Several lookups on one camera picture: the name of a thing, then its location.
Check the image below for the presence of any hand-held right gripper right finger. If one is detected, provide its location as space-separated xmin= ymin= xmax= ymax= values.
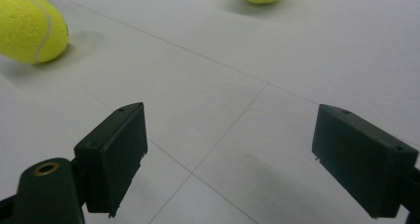
xmin=311 ymin=103 xmax=420 ymax=219

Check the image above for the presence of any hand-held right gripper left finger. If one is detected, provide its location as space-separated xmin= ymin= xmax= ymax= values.
xmin=73 ymin=101 xmax=149 ymax=218

